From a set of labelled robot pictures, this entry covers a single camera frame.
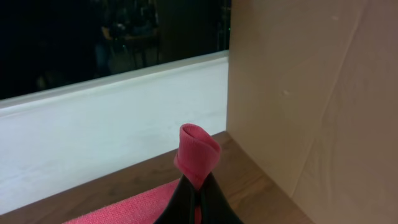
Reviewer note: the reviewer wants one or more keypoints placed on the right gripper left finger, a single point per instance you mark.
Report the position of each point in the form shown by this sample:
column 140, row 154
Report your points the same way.
column 181, row 207

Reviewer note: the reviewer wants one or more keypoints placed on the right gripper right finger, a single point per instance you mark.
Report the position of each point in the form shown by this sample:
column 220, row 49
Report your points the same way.
column 215, row 208

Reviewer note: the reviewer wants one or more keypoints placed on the red printed t-shirt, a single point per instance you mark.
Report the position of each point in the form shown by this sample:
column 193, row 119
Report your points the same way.
column 197, row 155

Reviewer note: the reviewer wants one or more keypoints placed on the white window ledge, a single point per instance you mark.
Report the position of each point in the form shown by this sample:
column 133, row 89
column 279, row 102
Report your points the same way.
column 57, row 139

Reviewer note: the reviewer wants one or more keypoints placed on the beige side panel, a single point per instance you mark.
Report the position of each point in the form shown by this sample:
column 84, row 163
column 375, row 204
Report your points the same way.
column 312, row 99

